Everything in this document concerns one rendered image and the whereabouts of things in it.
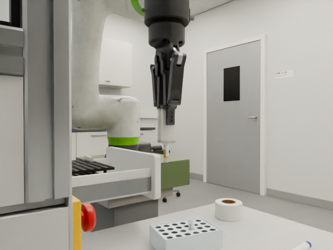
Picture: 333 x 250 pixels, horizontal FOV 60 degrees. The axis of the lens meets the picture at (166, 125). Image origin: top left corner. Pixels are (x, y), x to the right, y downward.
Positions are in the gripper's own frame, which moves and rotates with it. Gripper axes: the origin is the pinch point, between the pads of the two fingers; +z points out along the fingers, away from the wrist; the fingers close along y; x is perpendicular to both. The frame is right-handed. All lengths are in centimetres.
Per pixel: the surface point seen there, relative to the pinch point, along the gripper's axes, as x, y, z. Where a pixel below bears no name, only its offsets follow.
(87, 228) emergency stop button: 17.8, -13.2, 14.1
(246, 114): -246, 273, -14
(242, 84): -244, 279, -57
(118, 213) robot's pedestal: -2, 46, 31
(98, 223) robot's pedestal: 3, 57, 38
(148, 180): -1.0, 12.7, 13.6
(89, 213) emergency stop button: 17.6, -13.4, 12.0
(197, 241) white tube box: -3.7, -6.5, 22.0
